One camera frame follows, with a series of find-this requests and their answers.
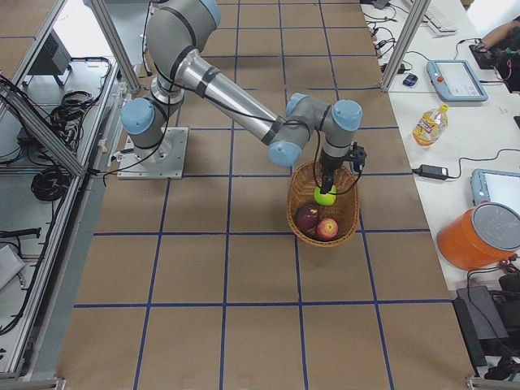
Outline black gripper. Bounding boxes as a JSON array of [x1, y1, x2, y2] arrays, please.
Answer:
[[319, 153, 345, 194]]

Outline green apple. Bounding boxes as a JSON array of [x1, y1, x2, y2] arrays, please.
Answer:
[[313, 185, 336, 206]]

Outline dark red apple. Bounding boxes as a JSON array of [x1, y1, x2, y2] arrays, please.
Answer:
[[294, 205, 319, 231]]

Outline red apple yellow top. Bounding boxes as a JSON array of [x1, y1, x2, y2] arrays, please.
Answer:
[[315, 218, 339, 241]]

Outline person forearm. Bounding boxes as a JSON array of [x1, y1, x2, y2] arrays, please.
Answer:
[[481, 19, 519, 48]]

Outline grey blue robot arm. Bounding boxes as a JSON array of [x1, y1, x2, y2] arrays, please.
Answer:
[[120, 1, 366, 193]]

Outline woven wicker basket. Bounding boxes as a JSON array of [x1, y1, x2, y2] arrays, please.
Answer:
[[286, 160, 360, 248]]

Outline black power adapter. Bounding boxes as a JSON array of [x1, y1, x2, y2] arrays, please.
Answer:
[[412, 164, 449, 180]]

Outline yellow drink bottle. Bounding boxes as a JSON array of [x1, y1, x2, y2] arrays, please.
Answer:
[[412, 104, 449, 147]]

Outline white side table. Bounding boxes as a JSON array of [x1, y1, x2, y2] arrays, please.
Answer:
[[359, 1, 519, 301]]

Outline blue teach pendant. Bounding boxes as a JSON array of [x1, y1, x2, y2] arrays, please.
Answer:
[[470, 169, 520, 214], [426, 60, 488, 102]]

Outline orange bucket grey lid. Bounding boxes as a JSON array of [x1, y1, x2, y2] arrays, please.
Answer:
[[436, 201, 519, 271]]

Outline white keyboard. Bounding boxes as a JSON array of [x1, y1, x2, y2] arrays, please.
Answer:
[[423, 2, 457, 36]]

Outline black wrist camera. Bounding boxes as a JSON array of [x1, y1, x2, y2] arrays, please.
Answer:
[[349, 141, 367, 174]]

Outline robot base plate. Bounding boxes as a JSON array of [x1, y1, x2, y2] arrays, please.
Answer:
[[116, 127, 189, 180]]

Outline aluminium frame post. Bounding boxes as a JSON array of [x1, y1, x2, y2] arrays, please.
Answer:
[[380, 0, 431, 93]]

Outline black cable bundle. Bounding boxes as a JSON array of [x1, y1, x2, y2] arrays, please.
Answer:
[[42, 89, 102, 135]]

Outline aluminium frame rack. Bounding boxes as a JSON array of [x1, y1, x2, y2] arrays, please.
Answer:
[[1, 1, 147, 389]]

